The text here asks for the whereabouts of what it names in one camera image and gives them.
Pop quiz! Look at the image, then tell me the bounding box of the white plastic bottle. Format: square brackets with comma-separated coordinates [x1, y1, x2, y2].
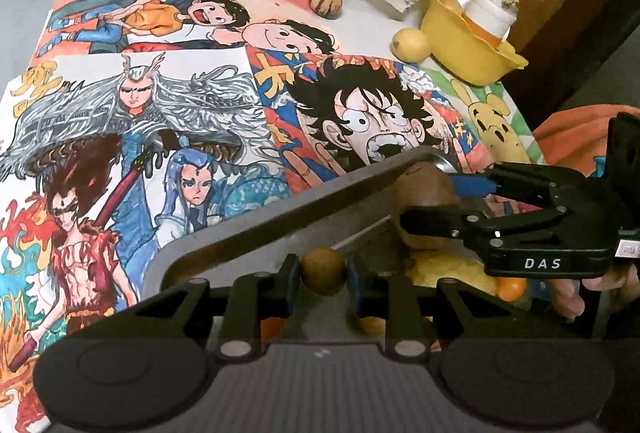
[465, 0, 516, 38]

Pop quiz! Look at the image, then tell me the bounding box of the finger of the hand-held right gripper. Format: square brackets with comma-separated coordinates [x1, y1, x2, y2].
[447, 163, 603, 214]
[402, 207, 571, 241]

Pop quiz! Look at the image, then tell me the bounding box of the shouting cartoon pirate poster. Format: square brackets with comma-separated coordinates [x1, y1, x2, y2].
[244, 47, 497, 194]

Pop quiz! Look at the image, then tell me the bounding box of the orange cloth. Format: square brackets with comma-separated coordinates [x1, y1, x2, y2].
[531, 105, 632, 180]

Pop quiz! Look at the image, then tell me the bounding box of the dragon warriors poster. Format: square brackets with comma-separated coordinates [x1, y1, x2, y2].
[0, 50, 297, 433]

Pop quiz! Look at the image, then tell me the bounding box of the yellow plastic bowl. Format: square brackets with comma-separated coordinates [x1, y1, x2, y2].
[420, 0, 529, 86]

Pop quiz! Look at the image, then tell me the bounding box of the orange tangerine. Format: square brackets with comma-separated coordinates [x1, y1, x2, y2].
[497, 278, 529, 303]
[261, 316, 288, 344]

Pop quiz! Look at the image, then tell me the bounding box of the two cartoon boys poster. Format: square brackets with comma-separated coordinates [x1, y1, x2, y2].
[32, 0, 352, 64]

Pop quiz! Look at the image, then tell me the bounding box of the yellow lemon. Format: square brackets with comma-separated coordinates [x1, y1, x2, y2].
[391, 27, 431, 62]

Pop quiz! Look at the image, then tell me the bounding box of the striped pepino melon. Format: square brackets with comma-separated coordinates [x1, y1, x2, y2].
[307, 0, 344, 19]
[405, 253, 501, 296]

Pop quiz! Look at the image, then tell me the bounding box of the metal tray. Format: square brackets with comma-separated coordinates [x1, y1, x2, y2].
[145, 145, 551, 349]

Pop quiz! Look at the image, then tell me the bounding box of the person's right hand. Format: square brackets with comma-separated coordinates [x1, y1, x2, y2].
[549, 274, 621, 320]

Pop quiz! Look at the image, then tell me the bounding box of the brown kiwi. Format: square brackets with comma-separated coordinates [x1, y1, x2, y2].
[392, 160, 461, 251]

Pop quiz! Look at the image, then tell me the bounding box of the small round brown fruit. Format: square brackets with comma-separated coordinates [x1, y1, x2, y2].
[300, 248, 347, 297]

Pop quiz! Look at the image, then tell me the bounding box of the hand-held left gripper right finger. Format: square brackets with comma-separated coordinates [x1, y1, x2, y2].
[348, 258, 566, 358]

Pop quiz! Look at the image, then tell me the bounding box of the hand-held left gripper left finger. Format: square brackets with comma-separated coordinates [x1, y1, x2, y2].
[75, 255, 303, 359]

